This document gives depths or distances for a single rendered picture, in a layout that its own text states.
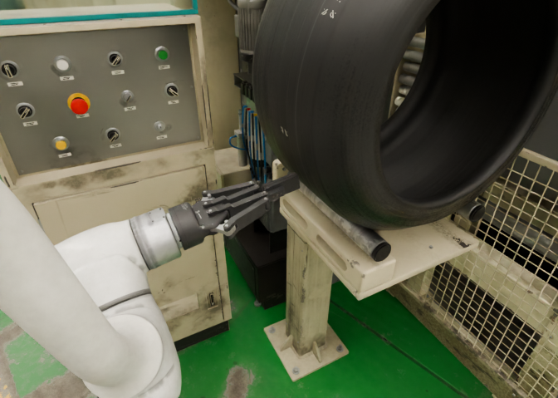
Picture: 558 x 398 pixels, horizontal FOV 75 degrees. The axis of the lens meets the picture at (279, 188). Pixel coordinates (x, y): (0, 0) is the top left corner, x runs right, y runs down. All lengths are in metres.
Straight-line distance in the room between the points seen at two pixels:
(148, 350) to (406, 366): 1.32
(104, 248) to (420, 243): 0.70
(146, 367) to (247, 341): 1.19
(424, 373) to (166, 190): 1.22
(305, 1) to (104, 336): 0.50
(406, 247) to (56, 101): 0.94
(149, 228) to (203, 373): 1.12
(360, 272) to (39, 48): 0.89
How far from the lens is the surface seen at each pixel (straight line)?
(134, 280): 0.59
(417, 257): 0.92
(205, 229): 0.61
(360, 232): 0.77
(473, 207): 0.93
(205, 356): 1.69
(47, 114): 1.11
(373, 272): 0.77
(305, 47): 0.56
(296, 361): 1.63
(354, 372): 1.65
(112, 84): 1.09
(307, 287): 1.33
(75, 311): 0.39
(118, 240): 0.60
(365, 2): 0.53
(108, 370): 0.46
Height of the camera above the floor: 1.39
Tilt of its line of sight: 32 degrees down
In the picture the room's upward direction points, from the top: straight up
